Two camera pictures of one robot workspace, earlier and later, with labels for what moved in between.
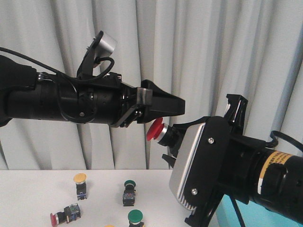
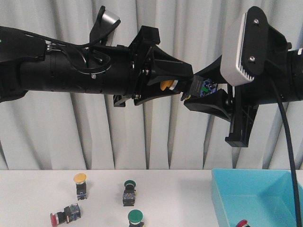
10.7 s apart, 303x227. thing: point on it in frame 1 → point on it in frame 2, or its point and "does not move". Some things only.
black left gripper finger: [164, 104] → [167, 67]
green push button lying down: [129, 195] does not move
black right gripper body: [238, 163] → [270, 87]
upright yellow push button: [80, 179] does not move
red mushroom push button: [157, 130] → [243, 223]
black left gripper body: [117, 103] → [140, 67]
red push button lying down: [70, 213] does not move
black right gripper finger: [170, 160] → [218, 102]
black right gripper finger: [175, 133] → [212, 73]
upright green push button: [135, 217] does not move
